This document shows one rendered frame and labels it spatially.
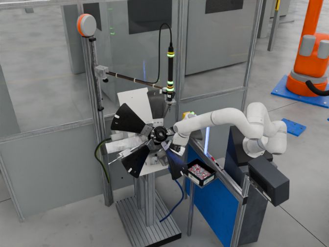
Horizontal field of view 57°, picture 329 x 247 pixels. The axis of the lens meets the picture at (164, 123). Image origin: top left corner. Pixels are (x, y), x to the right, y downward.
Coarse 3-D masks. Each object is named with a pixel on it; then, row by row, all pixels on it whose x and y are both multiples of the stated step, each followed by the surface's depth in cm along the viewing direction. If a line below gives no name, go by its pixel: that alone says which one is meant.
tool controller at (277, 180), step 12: (252, 168) 194; (264, 168) 190; (276, 168) 188; (252, 180) 202; (264, 180) 185; (276, 180) 181; (288, 180) 180; (264, 192) 193; (276, 192) 180; (288, 192) 186; (276, 204) 188
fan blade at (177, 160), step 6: (168, 150) 230; (168, 156) 226; (174, 156) 233; (168, 162) 223; (174, 162) 228; (180, 162) 235; (174, 168) 225; (180, 168) 231; (186, 168) 236; (174, 174) 223; (180, 174) 228
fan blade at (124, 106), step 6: (120, 108) 219; (126, 108) 219; (120, 114) 220; (126, 114) 221; (132, 114) 221; (114, 120) 222; (120, 120) 222; (126, 120) 222; (132, 120) 222; (138, 120) 222; (114, 126) 224; (120, 126) 224; (126, 126) 225; (132, 126) 225; (138, 126) 225; (138, 132) 228
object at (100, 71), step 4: (96, 68) 237; (100, 68) 237; (104, 68) 237; (108, 68) 239; (96, 72) 239; (100, 72) 237; (104, 72) 237; (108, 72) 241; (100, 76) 239; (104, 76) 238
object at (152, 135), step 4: (156, 128) 223; (160, 128) 225; (164, 128) 225; (152, 132) 223; (156, 132) 223; (164, 132) 226; (148, 136) 232; (152, 136) 223; (156, 136) 223; (160, 136) 224; (164, 136) 225; (148, 140) 231; (156, 140) 222; (160, 140) 223; (164, 140) 224; (156, 144) 233; (160, 144) 234
